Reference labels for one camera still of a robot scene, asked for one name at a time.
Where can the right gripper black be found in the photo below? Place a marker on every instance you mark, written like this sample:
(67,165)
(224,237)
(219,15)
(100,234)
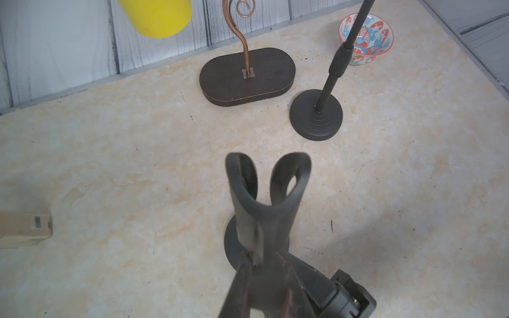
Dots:
(339,296)

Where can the scrolled wire holder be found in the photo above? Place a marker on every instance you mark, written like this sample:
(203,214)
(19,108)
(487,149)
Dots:
(226,7)

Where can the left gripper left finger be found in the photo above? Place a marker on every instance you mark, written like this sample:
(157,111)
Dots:
(236,303)

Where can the spice jar black lid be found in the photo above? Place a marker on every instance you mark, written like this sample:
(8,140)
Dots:
(24,229)

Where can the black microphone stand pole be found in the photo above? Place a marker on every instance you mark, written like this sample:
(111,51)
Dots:
(343,56)

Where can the spare black microphone pole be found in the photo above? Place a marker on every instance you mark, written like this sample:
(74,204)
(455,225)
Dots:
(288,182)

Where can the dark oval stand base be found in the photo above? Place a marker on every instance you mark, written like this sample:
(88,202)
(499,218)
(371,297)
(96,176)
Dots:
(225,82)

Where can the yellow plastic goblet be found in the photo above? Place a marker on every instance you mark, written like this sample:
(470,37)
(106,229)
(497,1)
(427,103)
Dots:
(157,18)

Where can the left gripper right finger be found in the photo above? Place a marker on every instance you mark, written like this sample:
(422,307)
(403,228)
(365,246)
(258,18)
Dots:
(296,302)

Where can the red blue patterned bowl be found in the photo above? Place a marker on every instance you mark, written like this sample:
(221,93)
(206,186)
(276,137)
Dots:
(374,39)

